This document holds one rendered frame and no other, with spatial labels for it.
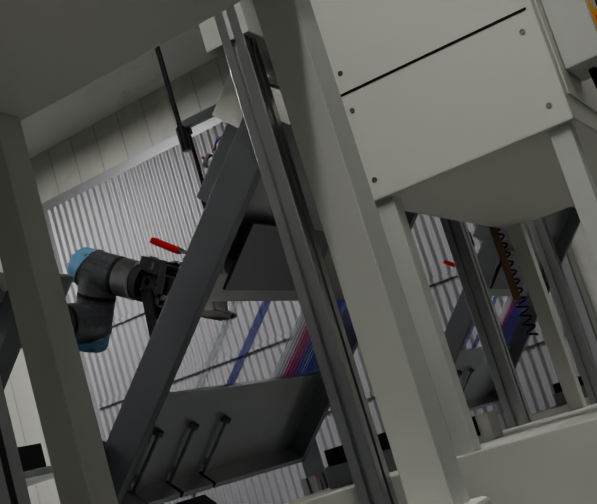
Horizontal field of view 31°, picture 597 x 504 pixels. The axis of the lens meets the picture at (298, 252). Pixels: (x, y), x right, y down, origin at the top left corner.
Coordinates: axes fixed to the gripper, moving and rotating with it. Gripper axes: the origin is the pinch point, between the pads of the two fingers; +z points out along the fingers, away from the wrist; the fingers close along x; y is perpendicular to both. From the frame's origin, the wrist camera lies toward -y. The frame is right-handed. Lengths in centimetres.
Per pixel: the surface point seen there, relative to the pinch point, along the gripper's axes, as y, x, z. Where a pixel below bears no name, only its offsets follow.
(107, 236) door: -32, 360, -312
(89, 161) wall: 10, 365, -342
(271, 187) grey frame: 25.0, -25.1, 18.1
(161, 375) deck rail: -8.3, -21.0, 2.9
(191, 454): -27.3, 4.9, -4.4
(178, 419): -18.9, -5.2, -2.4
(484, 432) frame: -7.9, 10.0, 47.6
